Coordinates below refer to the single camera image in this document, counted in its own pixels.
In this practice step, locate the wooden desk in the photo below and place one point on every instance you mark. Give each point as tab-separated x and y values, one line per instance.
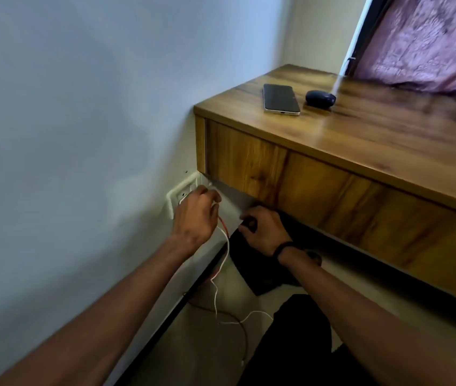
372	128

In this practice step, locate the dark blue earbuds case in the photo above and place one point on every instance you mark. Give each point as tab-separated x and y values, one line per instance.
320	98

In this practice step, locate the person's right forearm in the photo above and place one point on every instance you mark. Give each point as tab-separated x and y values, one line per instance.
364	317

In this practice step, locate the black smartphone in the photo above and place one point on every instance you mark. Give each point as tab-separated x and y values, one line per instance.
280	98

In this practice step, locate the black wristband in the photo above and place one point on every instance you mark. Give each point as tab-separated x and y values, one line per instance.
284	249

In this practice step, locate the white wall socket plate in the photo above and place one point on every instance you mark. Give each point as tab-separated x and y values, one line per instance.
173	196

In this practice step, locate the person's left hand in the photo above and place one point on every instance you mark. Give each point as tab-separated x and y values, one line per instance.
194	221

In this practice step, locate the person's right hand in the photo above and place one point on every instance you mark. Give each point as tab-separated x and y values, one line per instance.
266	233

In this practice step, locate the wooden drawer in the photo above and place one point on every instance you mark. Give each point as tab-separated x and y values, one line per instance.
332	184

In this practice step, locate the person's leg in black trousers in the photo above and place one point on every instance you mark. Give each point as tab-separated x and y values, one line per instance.
292	345

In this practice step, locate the person's left forearm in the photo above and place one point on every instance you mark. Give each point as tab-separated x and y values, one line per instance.
103	317

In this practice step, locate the purple patterned curtain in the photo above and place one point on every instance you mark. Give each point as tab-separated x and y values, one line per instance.
433	44

